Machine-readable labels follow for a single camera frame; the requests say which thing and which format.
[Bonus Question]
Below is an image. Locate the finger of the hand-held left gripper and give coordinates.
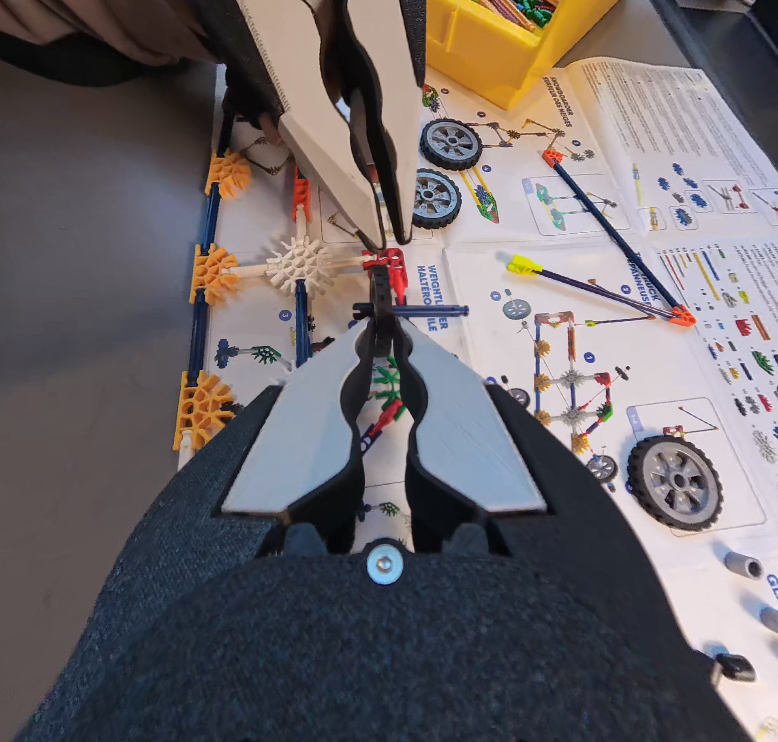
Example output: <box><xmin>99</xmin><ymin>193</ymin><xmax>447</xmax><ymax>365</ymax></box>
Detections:
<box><xmin>231</xmin><ymin>0</ymin><xmax>387</xmax><ymax>254</ymax></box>
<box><xmin>344</xmin><ymin>0</ymin><xmax>426</xmax><ymax>245</ymax></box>

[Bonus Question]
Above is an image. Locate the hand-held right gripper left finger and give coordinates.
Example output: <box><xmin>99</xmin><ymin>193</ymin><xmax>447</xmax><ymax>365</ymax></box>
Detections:
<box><xmin>222</xmin><ymin>323</ymin><xmax>375</xmax><ymax>548</ymax></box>

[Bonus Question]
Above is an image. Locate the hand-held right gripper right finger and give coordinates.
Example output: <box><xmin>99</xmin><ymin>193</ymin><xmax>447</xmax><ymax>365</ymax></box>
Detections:
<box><xmin>392</xmin><ymin>323</ymin><xmax>548</xmax><ymax>548</ymax></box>

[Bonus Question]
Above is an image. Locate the yellow plastic bin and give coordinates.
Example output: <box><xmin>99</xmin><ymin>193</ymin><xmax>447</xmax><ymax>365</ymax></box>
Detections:
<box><xmin>420</xmin><ymin>0</ymin><xmax>645</xmax><ymax>111</ymax></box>

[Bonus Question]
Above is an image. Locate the colourful construction toy model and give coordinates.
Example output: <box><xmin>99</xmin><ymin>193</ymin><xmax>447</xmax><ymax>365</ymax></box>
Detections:
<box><xmin>174</xmin><ymin>147</ymin><xmax>414</xmax><ymax>451</ymax></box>

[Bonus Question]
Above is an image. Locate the grey desk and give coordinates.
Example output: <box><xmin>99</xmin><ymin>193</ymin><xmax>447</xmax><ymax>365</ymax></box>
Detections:
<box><xmin>0</xmin><ymin>0</ymin><xmax>778</xmax><ymax>742</ymax></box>

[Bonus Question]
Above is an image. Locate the printed instruction sheet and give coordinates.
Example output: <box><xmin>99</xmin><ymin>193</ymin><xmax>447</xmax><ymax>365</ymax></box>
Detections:
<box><xmin>177</xmin><ymin>56</ymin><xmax>778</xmax><ymax>742</ymax></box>

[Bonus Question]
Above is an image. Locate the blue rod V-shaped assembly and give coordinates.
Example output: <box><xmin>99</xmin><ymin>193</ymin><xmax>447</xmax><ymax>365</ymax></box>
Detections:
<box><xmin>507</xmin><ymin>147</ymin><xmax>697</xmax><ymax>330</ymax></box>

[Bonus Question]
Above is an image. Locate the small black connector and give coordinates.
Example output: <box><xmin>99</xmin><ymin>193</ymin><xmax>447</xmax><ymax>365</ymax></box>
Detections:
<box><xmin>715</xmin><ymin>652</ymin><xmax>757</xmax><ymax>682</ymax></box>

